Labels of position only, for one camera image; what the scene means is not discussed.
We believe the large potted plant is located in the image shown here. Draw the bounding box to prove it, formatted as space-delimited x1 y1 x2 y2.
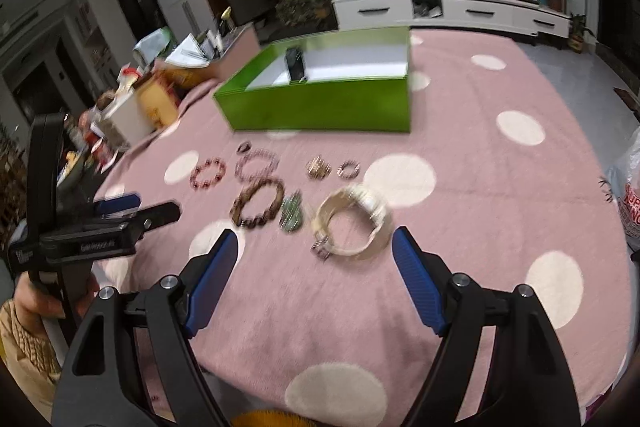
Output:
275 0 333 30

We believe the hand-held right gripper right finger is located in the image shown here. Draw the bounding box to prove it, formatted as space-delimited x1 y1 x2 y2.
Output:
391 226 583 427

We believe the green jade pendant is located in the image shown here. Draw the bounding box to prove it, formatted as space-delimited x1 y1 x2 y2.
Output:
279 191 306 234

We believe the gold bracelet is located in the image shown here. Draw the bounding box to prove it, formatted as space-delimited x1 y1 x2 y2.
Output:
306 157 332 180

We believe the brown wooden bead bracelet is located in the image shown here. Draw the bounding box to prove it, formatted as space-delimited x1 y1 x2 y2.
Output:
230 179 286 230

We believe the green white bag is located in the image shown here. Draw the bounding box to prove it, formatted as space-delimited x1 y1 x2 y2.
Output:
132 27 176 68

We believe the dark red bead bracelet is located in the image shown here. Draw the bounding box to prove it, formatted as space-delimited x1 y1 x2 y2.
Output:
189 159 227 190

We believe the white television cabinet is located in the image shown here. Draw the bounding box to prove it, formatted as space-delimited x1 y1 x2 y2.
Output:
330 0 572 38

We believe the small potted plant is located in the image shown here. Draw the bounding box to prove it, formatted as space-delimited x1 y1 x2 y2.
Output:
567 13 598 54

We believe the pink bead bracelet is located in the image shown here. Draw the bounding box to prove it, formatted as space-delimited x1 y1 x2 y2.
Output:
235 149 280 182

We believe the pink dotted mat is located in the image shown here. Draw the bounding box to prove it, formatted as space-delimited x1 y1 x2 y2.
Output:
92 29 633 427

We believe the cream bead bracelet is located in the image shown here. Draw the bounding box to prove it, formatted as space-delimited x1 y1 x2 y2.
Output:
310 186 393 260

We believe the green box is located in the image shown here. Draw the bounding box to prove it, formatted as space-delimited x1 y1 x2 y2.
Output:
212 26 412 135

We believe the black wristband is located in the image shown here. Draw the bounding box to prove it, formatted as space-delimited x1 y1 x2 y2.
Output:
283 47 307 84

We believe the white plastic bag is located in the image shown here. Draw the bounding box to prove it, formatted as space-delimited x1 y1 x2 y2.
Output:
602 127 640 253

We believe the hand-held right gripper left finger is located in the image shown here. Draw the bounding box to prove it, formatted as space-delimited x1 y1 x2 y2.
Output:
51 228 240 427

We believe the person's left hand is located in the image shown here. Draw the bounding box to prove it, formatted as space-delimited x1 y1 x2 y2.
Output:
12 274 101 323

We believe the person's left forearm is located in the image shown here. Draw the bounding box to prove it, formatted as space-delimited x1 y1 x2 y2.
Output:
0 299 63 423

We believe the yellow jar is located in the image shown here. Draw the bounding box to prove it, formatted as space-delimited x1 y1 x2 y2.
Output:
132 74 180 128

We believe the pink desk organizer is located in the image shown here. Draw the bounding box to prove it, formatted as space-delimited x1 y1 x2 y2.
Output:
200 24 261 80

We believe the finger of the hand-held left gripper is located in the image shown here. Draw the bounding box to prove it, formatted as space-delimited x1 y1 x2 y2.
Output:
92 192 143 218
125 201 182 233

